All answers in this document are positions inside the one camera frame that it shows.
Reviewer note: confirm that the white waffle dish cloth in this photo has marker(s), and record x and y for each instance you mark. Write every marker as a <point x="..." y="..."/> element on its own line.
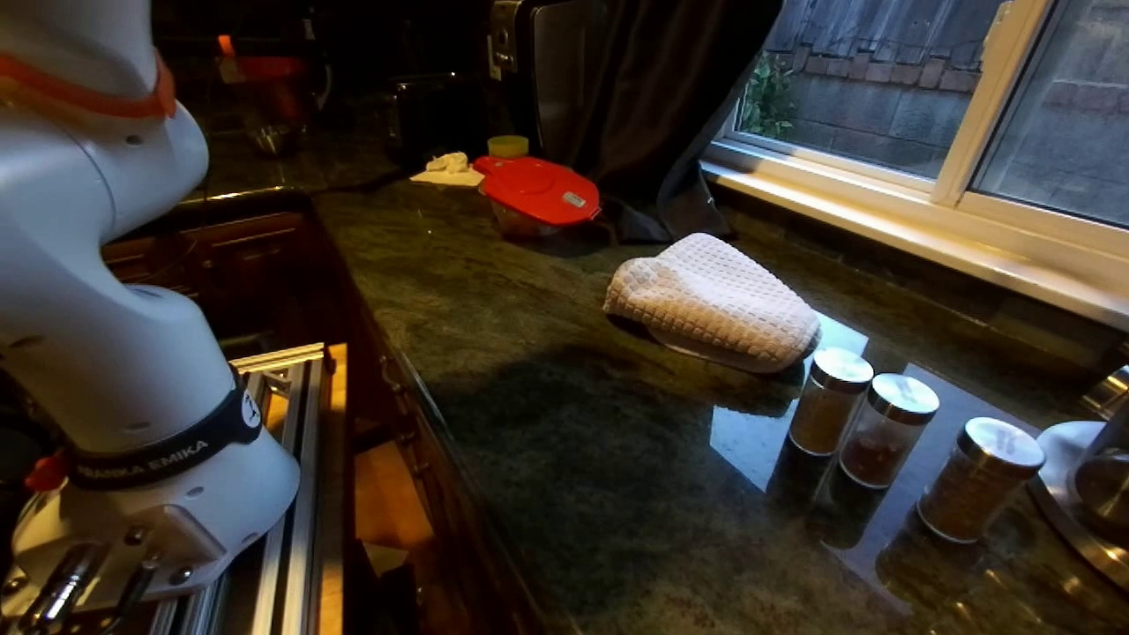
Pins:
<point x="716" y="300"/>

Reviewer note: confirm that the white window frame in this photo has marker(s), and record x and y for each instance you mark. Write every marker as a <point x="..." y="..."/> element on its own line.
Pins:
<point x="989" y="222"/>

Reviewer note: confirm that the round metal spice rack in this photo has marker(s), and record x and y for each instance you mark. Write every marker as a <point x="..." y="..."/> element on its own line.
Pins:
<point x="1086" y="481"/>

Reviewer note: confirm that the container with red lid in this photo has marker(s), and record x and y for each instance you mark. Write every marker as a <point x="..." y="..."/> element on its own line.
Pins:
<point x="541" y="191"/>

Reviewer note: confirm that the dark curtain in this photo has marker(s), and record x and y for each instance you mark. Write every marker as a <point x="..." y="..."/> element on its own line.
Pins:
<point x="638" y="94"/>

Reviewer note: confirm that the aluminium extrusion mounting frame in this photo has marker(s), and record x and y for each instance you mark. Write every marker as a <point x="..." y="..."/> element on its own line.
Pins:
<point x="299" y="494"/>

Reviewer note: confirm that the small yellow-green cup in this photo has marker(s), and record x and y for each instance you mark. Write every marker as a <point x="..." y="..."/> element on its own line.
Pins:
<point x="508" y="146"/>

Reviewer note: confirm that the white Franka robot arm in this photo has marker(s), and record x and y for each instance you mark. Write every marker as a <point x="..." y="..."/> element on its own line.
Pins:
<point x="93" y="295"/>

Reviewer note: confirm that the spice jar with metal lid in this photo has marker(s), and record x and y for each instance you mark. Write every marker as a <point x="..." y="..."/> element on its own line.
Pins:
<point x="886" y="431"/>
<point x="831" y="398"/>
<point x="975" y="481"/>

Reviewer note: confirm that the crumpled white cloth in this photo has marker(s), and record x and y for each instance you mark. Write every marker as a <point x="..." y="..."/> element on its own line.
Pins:
<point x="449" y="171"/>

